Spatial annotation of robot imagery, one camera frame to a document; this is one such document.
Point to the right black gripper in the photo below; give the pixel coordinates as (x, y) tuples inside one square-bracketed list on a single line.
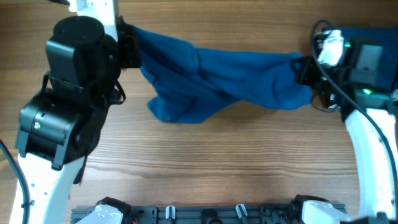
[(301, 76)]

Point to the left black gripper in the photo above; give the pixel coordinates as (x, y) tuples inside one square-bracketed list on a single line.
[(129, 40)]

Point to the blue t-shirt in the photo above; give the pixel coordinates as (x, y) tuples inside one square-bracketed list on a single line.
[(194, 83)]

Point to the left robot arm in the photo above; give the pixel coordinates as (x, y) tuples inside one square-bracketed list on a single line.
[(61, 125)]

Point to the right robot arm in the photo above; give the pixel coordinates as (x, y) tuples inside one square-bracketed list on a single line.
[(344, 75)]

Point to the folded navy garment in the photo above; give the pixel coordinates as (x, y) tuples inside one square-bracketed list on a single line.
[(387, 38)]

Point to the black garment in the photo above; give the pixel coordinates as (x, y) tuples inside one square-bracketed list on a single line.
[(88, 136)]

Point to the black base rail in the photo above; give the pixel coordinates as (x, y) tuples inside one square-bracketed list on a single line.
[(267, 213)]

